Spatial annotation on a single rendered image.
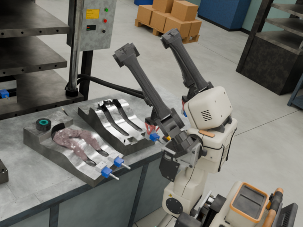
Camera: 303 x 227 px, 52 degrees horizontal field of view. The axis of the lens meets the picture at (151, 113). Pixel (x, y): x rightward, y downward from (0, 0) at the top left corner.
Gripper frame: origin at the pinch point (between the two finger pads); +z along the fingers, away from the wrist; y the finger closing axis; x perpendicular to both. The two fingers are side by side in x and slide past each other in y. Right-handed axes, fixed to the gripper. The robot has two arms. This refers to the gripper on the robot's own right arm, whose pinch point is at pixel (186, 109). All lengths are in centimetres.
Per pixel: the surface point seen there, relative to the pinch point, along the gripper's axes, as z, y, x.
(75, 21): -38, 75, -41
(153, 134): 0.0, 32.2, 27.9
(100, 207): 48, 59, 39
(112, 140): 10, 54, 21
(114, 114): 4, 50, 2
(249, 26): 86, -417, -548
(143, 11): 68, -104, -484
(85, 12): -40, 67, -58
